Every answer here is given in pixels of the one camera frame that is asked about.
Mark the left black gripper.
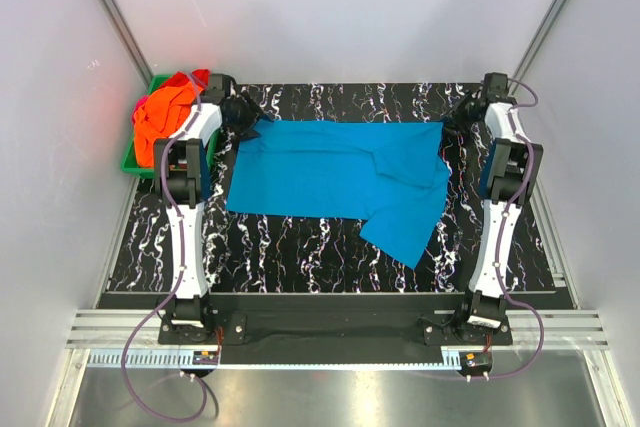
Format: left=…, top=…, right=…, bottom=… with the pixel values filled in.
left=225, top=91, right=271, bottom=142

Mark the blue t shirt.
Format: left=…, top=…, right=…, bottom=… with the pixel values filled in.
left=226, top=120, right=450, bottom=268

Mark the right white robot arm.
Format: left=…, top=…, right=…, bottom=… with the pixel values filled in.
left=445, top=72, right=544, bottom=344

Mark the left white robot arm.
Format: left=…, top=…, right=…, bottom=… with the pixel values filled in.
left=145, top=70, right=269, bottom=343

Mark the red t shirt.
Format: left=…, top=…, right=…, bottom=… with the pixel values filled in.
left=160, top=69, right=211, bottom=93

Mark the orange t shirt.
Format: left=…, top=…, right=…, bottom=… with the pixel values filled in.
left=133, top=87, right=199, bottom=168

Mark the pink t shirt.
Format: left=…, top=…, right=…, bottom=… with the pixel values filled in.
left=130, top=94, right=149, bottom=126

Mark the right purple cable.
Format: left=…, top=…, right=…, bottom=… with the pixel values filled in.
left=414, top=77, right=545, bottom=381

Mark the purple cable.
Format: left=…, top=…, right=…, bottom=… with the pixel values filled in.
left=119, top=71, right=219, bottom=421
left=414, top=77, right=545, bottom=381

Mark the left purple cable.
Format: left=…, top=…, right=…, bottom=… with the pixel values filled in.
left=119, top=71, right=219, bottom=421

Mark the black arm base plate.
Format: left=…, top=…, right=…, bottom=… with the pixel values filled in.
left=157, top=293, right=512, bottom=346

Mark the white slotted cable duct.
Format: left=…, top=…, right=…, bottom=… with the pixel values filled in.
left=87, top=349, right=464, bottom=368

